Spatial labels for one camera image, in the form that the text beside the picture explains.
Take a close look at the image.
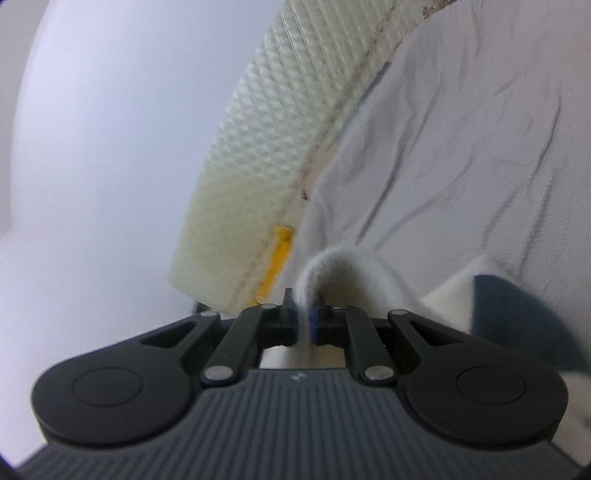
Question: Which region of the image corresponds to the grey bed duvet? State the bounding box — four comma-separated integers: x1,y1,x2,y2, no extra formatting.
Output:
276,0,591,305

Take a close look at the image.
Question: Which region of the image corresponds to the cream quilted headboard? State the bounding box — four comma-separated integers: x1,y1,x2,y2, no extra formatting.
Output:
168,1,450,313

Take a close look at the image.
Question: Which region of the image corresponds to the white blue striped fleece sweater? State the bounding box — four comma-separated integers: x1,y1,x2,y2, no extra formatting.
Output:
263,247,590,464

